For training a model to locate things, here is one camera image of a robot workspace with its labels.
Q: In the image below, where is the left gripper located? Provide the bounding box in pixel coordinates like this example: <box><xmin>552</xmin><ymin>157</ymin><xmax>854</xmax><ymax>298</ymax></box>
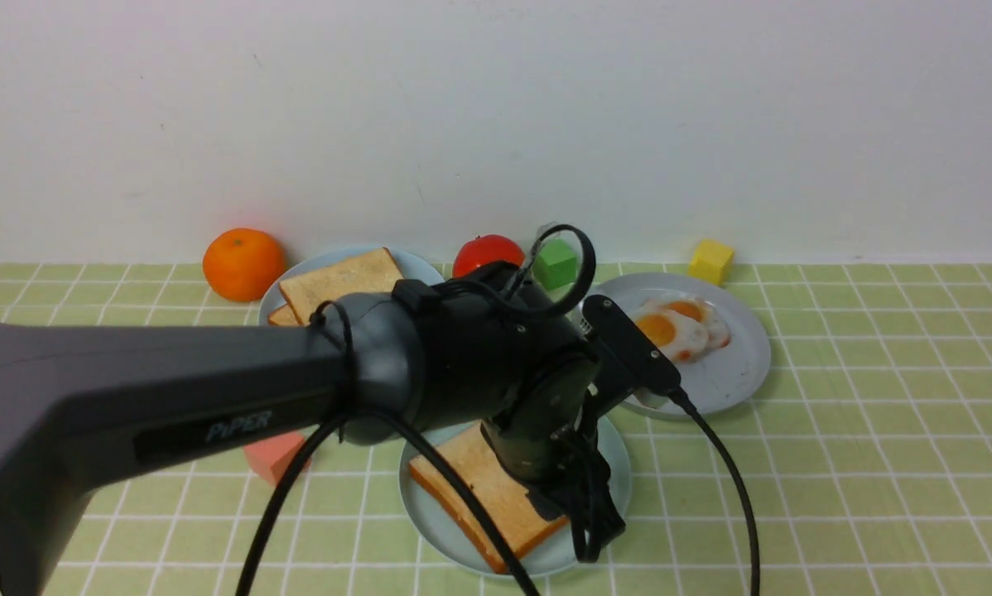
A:
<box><xmin>482</xmin><ymin>356</ymin><xmax>626</xmax><ymax>563</ymax></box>

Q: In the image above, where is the toast slice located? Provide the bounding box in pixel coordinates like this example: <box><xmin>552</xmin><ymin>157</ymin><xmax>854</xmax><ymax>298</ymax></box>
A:
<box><xmin>279</xmin><ymin>248</ymin><xmax>404</xmax><ymax>324</ymax></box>
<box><xmin>412</xmin><ymin>424</ymin><xmax>569</xmax><ymax>573</ymax></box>
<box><xmin>267</xmin><ymin>303</ymin><xmax>300</xmax><ymax>327</ymax></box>

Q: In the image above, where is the fried egg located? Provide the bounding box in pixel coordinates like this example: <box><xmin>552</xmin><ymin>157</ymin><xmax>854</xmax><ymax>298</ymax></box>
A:
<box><xmin>631</xmin><ymin>308</ymin><xmax>709</xmax><ymax>363</ymax></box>
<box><xmin>659</xmin><ymin>297</ymin><xmax>732</xmax><ymax>359</ymax></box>

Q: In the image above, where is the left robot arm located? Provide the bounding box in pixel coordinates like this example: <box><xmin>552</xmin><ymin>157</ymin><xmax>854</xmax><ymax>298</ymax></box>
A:
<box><xmin>0</xmin><ymin>263</ymin><xmax>624</xmax><ymax>595</ymax></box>

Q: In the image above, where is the green cube block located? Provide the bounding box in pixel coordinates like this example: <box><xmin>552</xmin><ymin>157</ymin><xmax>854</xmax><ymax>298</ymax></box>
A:
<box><xmin>532</xmin><ymin>238</ymin><xmax>580</xmax><ymax>290</ymax></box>

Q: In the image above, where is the red yellow apple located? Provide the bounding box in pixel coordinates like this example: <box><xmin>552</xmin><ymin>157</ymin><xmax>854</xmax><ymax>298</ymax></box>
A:
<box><xmin>451</xmin><ymin>234</ymin><xmax>526</xmax><ymax>278</ymax></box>

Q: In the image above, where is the grey egg plate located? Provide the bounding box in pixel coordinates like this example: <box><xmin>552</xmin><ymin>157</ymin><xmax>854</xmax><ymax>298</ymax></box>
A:
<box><xmin>590</xmin><ymin>272</ymin><xmax>772</xmax><ymax>416</ymax></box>

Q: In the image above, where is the fried egg back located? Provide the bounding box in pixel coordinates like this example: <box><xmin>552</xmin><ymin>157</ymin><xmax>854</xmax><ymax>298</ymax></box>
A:
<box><xmin>659</xmin><ymin>297</ymin><xmax>732</xmax><ymax>359</ymax></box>

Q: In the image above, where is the light blue bread plate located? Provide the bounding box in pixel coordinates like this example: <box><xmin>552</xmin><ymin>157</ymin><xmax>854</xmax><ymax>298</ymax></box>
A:
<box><xmin>255</xmin><ymin>243</ymin><xmax>445</xmax><ymax>327</ymax></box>

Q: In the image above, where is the yellow cube block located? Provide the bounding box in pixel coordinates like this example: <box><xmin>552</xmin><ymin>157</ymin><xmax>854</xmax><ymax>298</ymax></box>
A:
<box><xmin>688</xmin><ymin>238</ymin><xmax>735</xmax><ymax>286</ymax></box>

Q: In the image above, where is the salmon cube block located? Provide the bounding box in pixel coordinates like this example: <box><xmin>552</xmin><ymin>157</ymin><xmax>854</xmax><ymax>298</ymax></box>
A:
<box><xmin>243</xmin><ymin>431</ymin><xmax>306</xmax><ymax>487</ymax></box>

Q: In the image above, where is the orange fruit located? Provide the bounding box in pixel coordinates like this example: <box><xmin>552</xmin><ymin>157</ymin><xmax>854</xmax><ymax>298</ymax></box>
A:
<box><xmin>201</xmin><ymin>228</ymin><xmax>287</xmax><ymax>303</ymax></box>

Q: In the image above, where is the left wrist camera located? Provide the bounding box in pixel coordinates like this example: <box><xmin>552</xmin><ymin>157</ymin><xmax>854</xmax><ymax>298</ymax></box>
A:
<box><xmin>580</xmin><ymin>295</ymin><xmax>686</xmax><ymax>416</ymax></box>

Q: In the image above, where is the black cable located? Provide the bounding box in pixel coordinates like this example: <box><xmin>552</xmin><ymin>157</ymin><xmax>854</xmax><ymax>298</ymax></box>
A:
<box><xmin>233</xmin><ymin>223</ymin><xmax>762</xmax><ymax>596</ymax></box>

